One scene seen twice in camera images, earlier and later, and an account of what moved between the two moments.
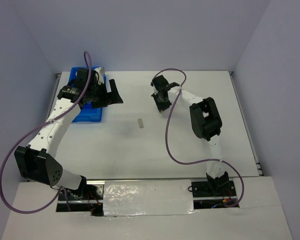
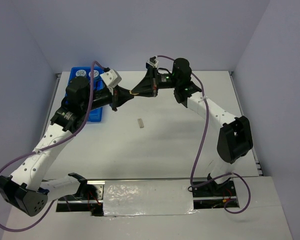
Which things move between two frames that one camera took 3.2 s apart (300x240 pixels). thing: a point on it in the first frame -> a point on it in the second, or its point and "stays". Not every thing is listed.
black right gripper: [161, 107] -> [149, 86]
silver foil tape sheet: [150, 197] stays
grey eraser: [140, 124] stays
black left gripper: [109, 98] -> [120, 95]
